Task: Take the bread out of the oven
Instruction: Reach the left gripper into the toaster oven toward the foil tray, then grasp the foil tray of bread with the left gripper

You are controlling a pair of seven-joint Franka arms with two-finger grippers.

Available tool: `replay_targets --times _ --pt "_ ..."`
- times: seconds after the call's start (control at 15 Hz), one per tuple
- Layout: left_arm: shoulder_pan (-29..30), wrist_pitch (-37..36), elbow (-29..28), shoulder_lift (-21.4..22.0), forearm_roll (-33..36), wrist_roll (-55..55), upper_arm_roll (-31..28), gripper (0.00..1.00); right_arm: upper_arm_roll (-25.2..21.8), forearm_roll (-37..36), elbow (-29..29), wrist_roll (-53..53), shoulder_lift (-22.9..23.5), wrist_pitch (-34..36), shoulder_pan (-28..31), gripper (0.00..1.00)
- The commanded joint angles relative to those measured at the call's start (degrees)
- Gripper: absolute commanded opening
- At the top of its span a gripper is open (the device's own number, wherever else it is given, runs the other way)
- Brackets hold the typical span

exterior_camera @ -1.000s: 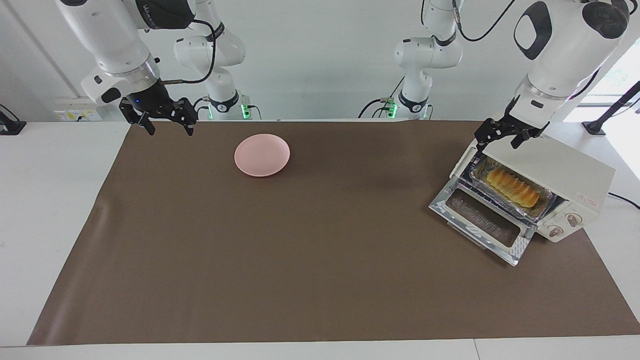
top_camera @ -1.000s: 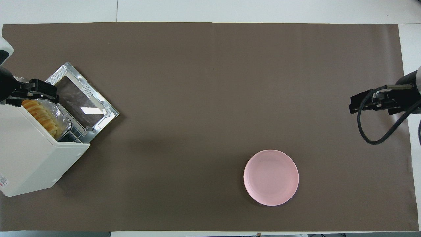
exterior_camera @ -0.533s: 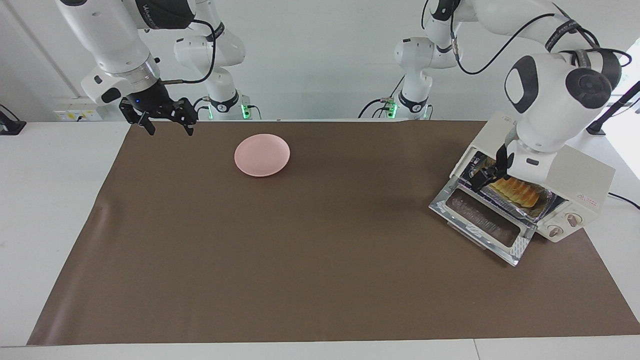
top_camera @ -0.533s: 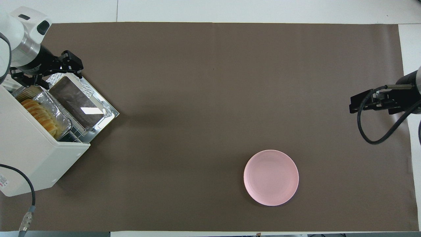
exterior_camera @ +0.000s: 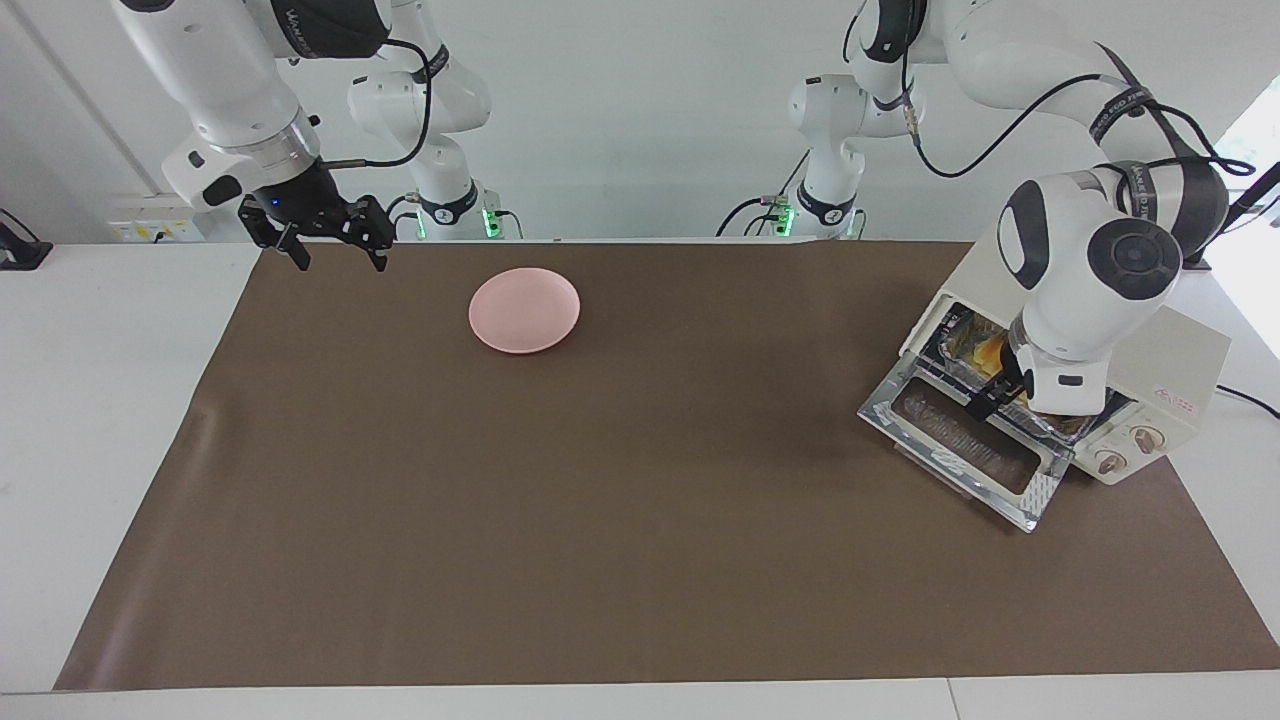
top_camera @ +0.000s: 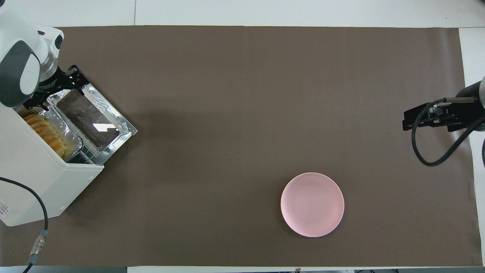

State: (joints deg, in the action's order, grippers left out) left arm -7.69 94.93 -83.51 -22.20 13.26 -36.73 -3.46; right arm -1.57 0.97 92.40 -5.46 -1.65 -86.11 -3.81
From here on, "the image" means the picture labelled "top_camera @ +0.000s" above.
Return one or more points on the cream toaster oven body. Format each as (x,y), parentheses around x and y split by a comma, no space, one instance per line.
(34,182)

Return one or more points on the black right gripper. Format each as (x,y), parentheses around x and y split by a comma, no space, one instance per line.
(470,104)

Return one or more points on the pink round plate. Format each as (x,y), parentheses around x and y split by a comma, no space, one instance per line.
(312,204)

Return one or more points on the red white oven sticker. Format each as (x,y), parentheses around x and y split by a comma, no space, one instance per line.
(3,210)

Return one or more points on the silver glass oven door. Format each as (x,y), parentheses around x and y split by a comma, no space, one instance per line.
(121,131)

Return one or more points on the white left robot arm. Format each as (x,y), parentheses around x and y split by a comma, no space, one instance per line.
(22,45)

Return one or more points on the sliced golden bread loaf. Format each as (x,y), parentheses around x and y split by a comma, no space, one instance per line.
(47,132)

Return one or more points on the brown table mat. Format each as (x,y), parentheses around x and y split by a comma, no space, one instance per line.
(227,113)

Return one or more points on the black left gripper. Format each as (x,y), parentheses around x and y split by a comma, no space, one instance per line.
(57,83)

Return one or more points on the aluminium foil tray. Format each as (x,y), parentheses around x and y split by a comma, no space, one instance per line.
(70,125)

